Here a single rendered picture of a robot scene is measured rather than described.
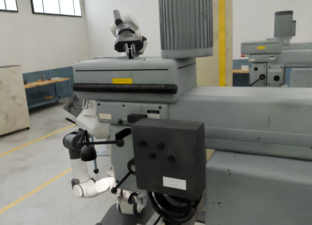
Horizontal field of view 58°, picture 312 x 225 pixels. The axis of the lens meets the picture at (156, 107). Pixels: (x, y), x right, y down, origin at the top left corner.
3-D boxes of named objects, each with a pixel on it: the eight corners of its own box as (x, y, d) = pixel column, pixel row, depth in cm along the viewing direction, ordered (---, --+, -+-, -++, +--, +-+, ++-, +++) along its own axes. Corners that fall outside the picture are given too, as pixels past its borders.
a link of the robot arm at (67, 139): (66, 157, 169) (62, 135, 168) (80, 154, 174) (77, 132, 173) (73, 160, 160) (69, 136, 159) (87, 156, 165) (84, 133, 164)
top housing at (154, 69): (74, 100, 120) (69, 62, 116) (109, 89, 143) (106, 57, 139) (176, 104, 100) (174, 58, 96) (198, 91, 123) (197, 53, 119)
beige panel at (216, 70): (185, 219, 313) (176, 2, 261) (196, 201, 348) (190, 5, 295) (232, 230, 291) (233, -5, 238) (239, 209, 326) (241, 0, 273)
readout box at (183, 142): (133, 191, 85) (128, 125, 80) (147, 177, 93) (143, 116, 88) (197, 204, 76) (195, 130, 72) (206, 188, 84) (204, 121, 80)
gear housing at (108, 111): (95, 123, 119) (93, 100, 117) (126, 109, 140) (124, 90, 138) (168, 129, 104) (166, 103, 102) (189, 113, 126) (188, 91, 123)
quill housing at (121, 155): (112, 190, 126) (105, 122, 119) (135, 171, 145) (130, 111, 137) (150, 198, 118) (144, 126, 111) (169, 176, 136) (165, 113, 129)
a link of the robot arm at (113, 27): (119, 46, 132) (116, 34, 140) (138, 34, 130) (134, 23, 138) (105, 28, 125) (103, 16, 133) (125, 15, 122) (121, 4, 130)
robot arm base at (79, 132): (71, 154, 173) (59, 141, 168) (86, 139, 179) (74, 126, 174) (81, 156, 161) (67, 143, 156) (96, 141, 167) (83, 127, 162)
